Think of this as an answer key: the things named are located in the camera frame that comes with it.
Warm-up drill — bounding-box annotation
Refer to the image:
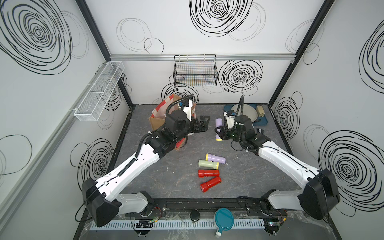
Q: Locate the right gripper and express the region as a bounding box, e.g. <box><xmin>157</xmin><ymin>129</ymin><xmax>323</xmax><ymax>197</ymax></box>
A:
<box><xmin>213</xmin><ymin>125</ymin><xmax>244</xmax><ymax>144</ymax></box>

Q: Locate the purple flashlight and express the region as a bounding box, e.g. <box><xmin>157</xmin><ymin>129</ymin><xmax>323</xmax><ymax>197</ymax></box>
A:
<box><xmin>215</xmin><ymin>119</ymin><xmax>223</xmax><ymax>141</ymax></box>

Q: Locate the purple flashlight horizontal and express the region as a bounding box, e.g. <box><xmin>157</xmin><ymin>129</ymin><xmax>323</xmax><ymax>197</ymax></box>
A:
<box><xmin>205</xmin><ymin>154</ymin><xmax>226</xmax><ymax>164</ymax></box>

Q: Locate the green flashlight horizontal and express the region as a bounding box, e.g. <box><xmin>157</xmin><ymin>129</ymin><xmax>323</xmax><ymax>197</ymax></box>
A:
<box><xmin>198</xmin><ymin>160</ymin><xmax>220</xmax><ymax>170</ymax></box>

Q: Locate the red jute tote bag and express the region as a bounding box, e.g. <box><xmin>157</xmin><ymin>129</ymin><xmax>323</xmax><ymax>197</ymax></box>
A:
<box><xmin>145</xmin><ymin>95</ymin><xmax>194</xmax><ymax>155</ymax></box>

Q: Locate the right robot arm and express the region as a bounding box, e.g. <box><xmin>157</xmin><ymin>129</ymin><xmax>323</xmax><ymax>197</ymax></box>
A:
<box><xmin>215</xmin><ymin>115</ymin><xmax>341</xmax><ymax>220</ymax></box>

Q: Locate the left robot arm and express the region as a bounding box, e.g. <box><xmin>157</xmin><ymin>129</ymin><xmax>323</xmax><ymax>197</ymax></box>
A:
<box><xmin>82</xmin><ymin>110</ymin><xmax>211</xmax><ymax>227</ymax></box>

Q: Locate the grey round plate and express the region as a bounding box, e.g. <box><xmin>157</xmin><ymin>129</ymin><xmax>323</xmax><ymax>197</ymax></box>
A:
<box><xmin>231</xmin><ymin>104</ymin><xmax>258</xmax><ymax>123</ymax></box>

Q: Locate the teal tray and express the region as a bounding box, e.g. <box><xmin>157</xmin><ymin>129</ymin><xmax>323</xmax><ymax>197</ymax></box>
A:
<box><xmin>224</xmin><ymin>104</ymin><xmax>268</xmax><ymax>126</ymax></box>

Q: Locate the small yellowish jar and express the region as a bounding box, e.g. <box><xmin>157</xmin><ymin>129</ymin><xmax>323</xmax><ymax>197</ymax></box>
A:
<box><xmin>257</xmin><ymin>105</ymin><xmax>265</xmax><ymax>117</ymax></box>

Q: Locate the red flashlight lower middle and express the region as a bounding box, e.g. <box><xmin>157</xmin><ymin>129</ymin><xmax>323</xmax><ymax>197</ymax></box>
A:
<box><xmin>198</xmin><ymin>169</ymin><xmax>220</xmax><ymax>178</ymax></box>

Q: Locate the red flashlight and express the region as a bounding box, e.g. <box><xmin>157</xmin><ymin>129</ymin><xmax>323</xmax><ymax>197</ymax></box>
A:
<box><xmin>198</xmin><ymin>169</ymin><xmax>220</xmax><ymax>178</ymax></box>
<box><xmin>200</xmin><ymin>177</ymin><xmax>222</xmax><ymax>193</ymax></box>

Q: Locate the red flashlight bottom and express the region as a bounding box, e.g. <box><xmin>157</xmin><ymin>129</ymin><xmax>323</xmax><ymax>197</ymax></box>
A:
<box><xmin>200</xmin><ymin>177</ymin><xmax>222</xmax><ymax>193</ymax></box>

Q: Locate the teal round lid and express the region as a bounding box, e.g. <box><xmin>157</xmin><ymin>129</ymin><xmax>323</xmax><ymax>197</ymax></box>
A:
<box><xmin>214</xmin><ymin>208</ymin><xmax>235</xmax><ymax>238</ymax></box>

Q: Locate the black round knob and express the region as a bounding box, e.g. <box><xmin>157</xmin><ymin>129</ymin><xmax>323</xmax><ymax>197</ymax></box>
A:
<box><xmin>190</xmin><ymin>210</ymin><xmax>201</xmax><ymax>223</ymax></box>

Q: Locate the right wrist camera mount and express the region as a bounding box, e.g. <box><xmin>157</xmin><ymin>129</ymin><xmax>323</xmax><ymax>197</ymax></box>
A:
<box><xmin>224</xmin><ymin>110</ymin><xmax>236</xmax><ymax>131</ymax></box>

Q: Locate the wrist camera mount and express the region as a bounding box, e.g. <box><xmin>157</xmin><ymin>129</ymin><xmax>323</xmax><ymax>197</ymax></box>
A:
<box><xmin>183</xmin><ymin>100</ymin><xmax>193</xmax><ymax>121</ymax></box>
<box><xmin>224</xmin><ymin>110</ymin><xmax>236</xmax><ymax>131</ymax></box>

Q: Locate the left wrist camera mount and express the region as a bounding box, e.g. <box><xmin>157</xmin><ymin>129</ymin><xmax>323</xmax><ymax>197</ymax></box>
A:
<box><xmin>183</xmin><ymin>100</ymin><xmax>193</xmax><ymax>121</ymax></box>

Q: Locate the black corrugated cable right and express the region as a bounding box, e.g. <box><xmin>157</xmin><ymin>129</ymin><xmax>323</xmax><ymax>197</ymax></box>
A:
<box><xmin>236</xmin><ymin>95</ymin><xmax>245</xmax><ymax>118</ymax></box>

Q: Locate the black corrugated cable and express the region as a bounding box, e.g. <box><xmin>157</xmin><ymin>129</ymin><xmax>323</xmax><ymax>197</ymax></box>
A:
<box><xmin>164</xmin><ymin>94</ymin><xmax>195</xmax><ymax>116</ymax></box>
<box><xmin>236</xmin><ymin>95</ymin><xmax>245</xmax><ymax>118</ymax></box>

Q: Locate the black corrugated cable left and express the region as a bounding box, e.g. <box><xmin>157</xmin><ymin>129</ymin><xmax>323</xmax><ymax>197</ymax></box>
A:
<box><xmin>164</xmin><ymin>94</ymin><xmax>195</xmax><ymax>116</ymax></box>

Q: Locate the black wire basket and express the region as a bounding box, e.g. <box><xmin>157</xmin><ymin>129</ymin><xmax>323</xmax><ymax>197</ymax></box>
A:
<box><xmin>173</xmin><ymin>54</ymin><xmax>219</xmax><ymax>87</ymax></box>

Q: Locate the white slotted cable duct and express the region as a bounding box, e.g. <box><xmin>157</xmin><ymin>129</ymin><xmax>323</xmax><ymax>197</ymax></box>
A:
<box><xmin>90</xmin><ymin>219</ymin><xmax>265</xmax><ymax>231</ymax></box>

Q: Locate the white wire shelf basket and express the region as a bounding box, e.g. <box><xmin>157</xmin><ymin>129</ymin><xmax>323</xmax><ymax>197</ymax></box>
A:
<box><xmin>74</xmin><ymin>61</ymin><xmax>125</xmax><ymax>122</ymax></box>

